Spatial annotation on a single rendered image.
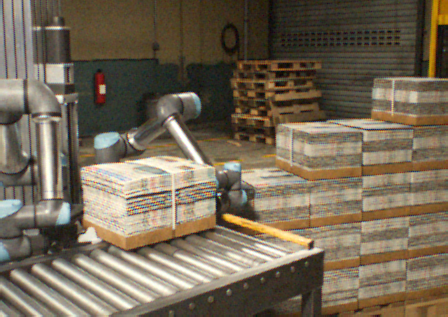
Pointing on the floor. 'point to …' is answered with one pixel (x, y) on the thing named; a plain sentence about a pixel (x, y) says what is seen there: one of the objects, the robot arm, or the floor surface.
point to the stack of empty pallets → (258, 103)
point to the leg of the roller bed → (311, 302)
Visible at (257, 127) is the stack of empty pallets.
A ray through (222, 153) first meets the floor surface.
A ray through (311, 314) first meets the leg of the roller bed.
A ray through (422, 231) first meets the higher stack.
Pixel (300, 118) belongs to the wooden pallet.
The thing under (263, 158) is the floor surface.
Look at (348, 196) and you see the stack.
